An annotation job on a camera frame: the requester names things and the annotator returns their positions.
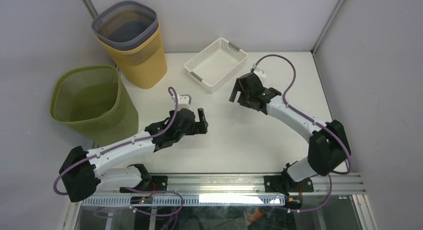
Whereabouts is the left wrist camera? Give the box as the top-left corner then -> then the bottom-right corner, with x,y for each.
171,94 -> 192,111

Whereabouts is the white perforated plastic basket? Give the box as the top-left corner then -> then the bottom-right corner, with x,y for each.
184,37 -> 248,94

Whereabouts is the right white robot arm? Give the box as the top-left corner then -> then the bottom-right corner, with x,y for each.
229,72 -> 351,195

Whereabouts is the orange object under table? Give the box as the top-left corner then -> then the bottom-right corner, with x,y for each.
245,207 -> 266,224

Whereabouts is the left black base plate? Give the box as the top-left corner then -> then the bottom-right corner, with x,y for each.
133,175 -> 168,192

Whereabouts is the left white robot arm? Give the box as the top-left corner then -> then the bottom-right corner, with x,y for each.
58,108 -> 208,203

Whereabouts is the grey slatted waste bin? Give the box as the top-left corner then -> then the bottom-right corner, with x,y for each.
91,0 -> 159,51

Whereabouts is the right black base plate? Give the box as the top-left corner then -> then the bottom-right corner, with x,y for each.
263,175 -> 314,195

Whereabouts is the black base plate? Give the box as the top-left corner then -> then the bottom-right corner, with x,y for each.
263,175 -> 314,195
133,175 -> 168,192

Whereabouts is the green slatted waste bin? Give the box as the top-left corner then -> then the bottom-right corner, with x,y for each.
49,65 -> 139,146

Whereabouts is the white slotted cable duct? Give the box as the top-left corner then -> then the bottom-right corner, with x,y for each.
82,193 -> 285,208

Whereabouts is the yellow slatted waste bin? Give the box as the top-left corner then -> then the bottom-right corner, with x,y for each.
98,23 -> 167,89

